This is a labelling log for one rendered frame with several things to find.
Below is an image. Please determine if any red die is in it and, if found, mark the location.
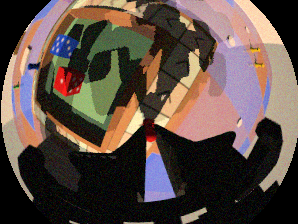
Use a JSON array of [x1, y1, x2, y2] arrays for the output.
[[53, 67, 85, 96]]

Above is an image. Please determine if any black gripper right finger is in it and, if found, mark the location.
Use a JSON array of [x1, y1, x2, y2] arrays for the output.
[[153, 123, 235, 197]]

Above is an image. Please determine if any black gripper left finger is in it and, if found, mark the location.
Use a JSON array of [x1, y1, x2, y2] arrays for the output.
[[68, 125, 146, 202]]

